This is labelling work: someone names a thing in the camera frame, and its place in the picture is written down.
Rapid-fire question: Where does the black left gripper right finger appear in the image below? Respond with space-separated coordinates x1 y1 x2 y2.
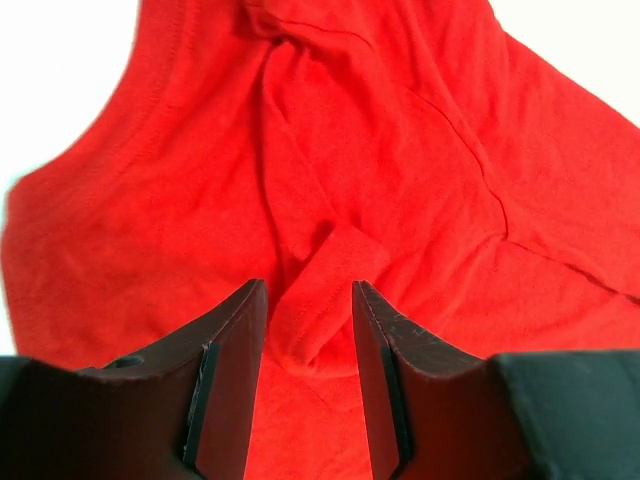
352 281 639 479

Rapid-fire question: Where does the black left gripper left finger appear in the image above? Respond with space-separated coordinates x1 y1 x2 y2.
1 280 267 479

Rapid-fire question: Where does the red t shirt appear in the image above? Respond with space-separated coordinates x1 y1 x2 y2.
2 1 639 479

